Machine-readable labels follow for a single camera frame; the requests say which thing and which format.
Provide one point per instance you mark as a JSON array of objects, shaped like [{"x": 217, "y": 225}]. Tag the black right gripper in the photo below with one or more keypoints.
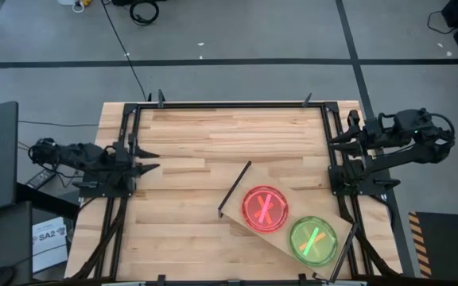
[{"x": 368, "y": 133}]

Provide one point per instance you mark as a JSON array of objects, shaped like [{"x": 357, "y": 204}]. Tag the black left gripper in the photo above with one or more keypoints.
[{"x": 121, "y": 163}]

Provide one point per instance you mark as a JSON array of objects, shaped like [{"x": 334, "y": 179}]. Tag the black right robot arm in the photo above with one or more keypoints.
[{"x": 424, "y": 143}]

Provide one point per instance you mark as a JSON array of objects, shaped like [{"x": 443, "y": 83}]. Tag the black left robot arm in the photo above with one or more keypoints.
[{"x": 78, "y": 157}]

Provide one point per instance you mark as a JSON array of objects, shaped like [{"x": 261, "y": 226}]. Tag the wooden shelf with black legs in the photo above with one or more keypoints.
[{"x": 312, "y": 202}]

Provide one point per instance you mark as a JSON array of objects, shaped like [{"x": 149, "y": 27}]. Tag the black desk strut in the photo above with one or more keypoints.
[{"x": 46, "y": 200}]

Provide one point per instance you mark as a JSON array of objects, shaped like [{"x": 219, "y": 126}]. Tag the black remote control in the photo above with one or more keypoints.
[{"x": 40, "y": 179}]

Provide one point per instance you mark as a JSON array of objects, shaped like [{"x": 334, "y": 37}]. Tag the white paper label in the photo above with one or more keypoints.
[{"x": 48, "y": 246}]

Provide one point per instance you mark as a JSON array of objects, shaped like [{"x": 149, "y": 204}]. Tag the black platform with striped edge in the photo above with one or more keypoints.
[{"x": 451, "y": 246}]

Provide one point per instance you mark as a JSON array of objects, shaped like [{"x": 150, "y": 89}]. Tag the grey cabinet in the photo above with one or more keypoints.
[{"x": 10, "y": 238}]

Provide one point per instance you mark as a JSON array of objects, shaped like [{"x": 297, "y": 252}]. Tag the white power adapter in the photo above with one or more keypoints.
[{"x": 68, "y": 3}]

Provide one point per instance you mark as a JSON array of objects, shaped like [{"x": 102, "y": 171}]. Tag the black frame bracket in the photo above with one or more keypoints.
[
  {"x": 161, "y": 280},
  {"x": 307, "y": 100},
  {"x": 161, "y": 99},
  {"x": 302, "y": 280}
]

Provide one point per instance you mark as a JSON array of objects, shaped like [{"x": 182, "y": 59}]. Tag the black aluminium table frame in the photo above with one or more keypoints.
[{"x": 229, "y": 105}]

